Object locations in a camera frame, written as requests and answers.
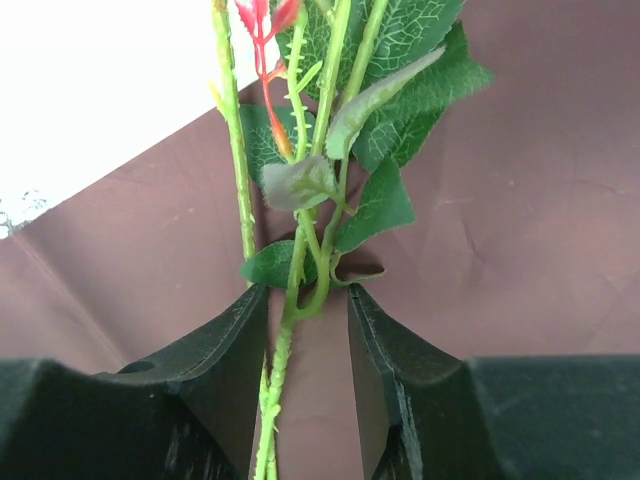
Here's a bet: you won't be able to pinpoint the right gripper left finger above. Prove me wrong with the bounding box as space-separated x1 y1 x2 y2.
1 285 268 479

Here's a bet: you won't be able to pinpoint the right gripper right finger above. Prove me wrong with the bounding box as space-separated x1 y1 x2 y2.
348 284 639 479

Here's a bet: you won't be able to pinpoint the red paper bouquet wrap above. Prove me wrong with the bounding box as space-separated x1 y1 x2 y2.
1 1 639 479

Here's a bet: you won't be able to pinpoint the pink artificial flowers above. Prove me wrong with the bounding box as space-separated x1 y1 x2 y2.
210 1 492 479

